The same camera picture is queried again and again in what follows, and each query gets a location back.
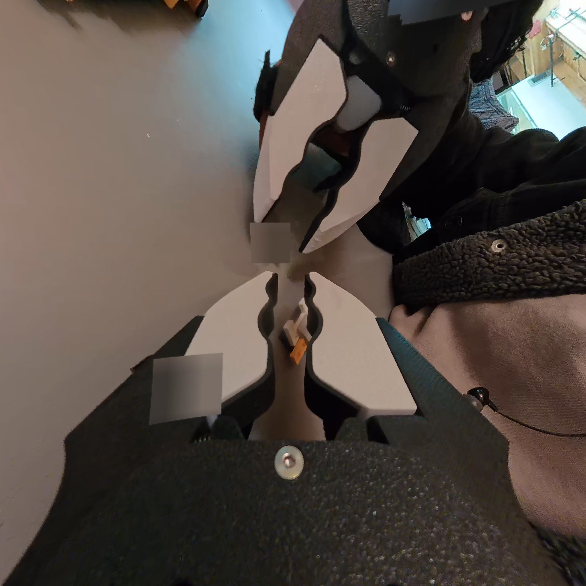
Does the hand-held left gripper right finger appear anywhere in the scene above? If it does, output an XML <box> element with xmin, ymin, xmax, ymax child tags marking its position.
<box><xmin>304</xmin><ymin>272</ymin><xmax>417</xmax><ymax>419</ymax></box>

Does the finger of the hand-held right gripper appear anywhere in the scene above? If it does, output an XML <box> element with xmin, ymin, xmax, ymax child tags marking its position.
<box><xmin>300</xmin><ymin>118</ymin><xmax>419</xmax><ymax>255</ymax></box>
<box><xmin>253</xmin><ymin>39</ymin><xmax>347</xmax><ymax>224</ymax></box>

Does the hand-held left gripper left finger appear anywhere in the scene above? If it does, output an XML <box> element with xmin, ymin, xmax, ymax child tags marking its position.
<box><xmin>185</xmin><ymin>271</ymin><xmax>279</xmax><ymax>406</ymax></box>

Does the small lego subassembly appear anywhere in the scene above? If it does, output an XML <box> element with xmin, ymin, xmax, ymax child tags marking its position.
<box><xmin>280</xmin><ymin>298</ymin><xmax>317</xmax><ymax>364</ymax></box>

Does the orange black lego car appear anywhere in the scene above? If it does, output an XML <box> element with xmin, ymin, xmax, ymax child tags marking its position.
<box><xmin>156</xmin><ymin>0</ymin><xmax>209</xmax><ymax>18</ymax></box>

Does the person's right hand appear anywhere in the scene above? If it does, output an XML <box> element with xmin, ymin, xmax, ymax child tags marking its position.
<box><xmin>322</xmin><ymin>125</ymin><xmax>359</xmax><ymax>159</ymax></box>

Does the blue plaid shirt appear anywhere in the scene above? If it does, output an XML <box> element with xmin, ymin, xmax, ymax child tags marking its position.
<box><xmin>469</xmin><ymin>78</ymin><xmax>520</xmax><ymax>133</ymax></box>

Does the beige sweatshirt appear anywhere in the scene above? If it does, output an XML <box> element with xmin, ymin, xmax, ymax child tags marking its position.
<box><xmin>389</xmin><ymin>293</ymin><xmax>586</xmax><ymax>536</ymax></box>

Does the black wired earphone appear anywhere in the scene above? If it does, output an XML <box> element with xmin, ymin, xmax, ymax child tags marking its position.
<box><xmin>466</xmin><ymin>387</ymin><xmax>586</xmax><ymax>436</ymax></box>

